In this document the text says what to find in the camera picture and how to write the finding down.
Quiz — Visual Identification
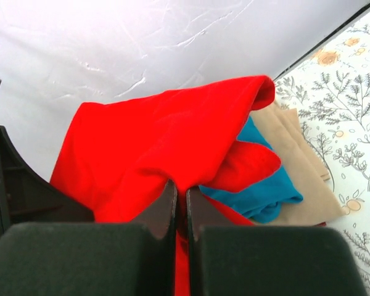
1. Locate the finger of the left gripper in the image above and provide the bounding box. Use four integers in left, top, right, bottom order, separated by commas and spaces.
0, 126, 94, 237

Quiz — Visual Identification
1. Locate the folded tan t-shirt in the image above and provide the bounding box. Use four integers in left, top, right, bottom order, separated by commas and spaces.
250, 103, 345, 226

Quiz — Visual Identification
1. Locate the red t-shirt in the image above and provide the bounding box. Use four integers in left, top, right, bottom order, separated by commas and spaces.
50, 75, 281, 295

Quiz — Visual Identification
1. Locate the floral table mat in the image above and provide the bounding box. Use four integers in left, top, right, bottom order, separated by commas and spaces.
276, 9, 370, 294

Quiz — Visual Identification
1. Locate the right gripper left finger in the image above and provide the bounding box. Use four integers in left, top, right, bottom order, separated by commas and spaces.
0, 182, 178, 295

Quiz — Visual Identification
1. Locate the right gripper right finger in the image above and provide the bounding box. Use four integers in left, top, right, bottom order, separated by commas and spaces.
186, 187, 367, 296

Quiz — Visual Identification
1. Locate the folded blue t-shirt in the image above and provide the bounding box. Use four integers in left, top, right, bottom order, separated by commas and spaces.
199, 118, 303, 223

